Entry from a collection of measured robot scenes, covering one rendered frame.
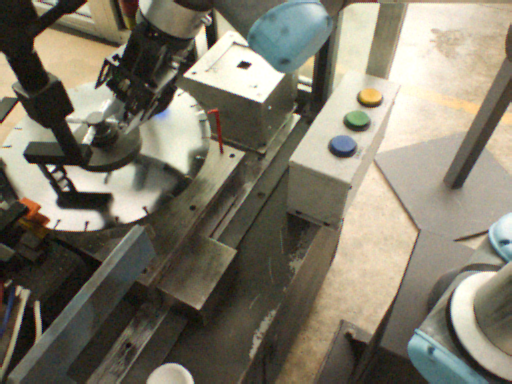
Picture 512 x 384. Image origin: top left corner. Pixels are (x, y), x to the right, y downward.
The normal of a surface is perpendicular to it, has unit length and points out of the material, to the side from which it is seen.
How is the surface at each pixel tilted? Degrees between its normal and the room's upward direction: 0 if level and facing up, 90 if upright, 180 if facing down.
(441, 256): 0
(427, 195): 0
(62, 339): 90
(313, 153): 0
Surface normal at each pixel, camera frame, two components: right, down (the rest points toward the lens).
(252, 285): -0.02, -0.62
